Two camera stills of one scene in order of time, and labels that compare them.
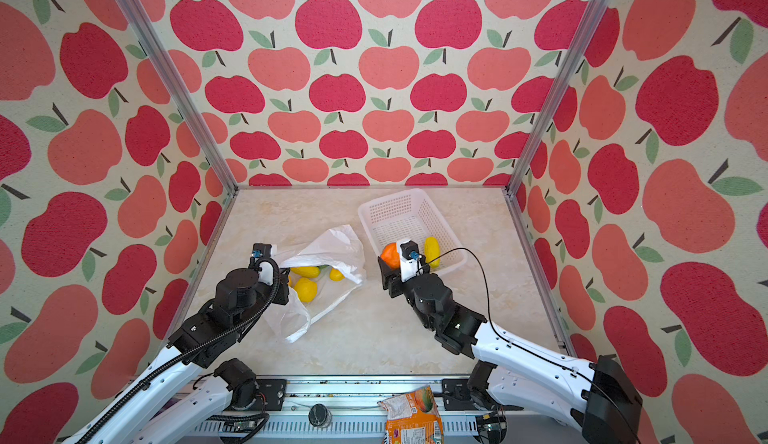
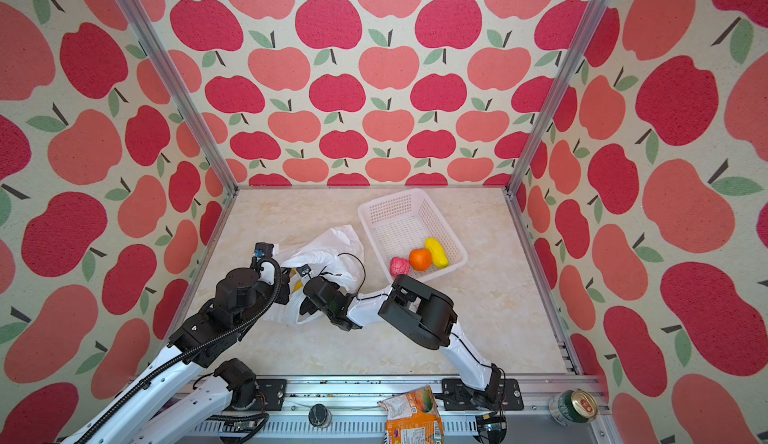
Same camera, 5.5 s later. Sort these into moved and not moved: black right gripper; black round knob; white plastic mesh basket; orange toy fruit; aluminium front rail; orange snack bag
Moved: black right gripper; orange toy fruit
Not moved: orange snack bag; black round knob; white plastic mesh basket; aluminium front rail
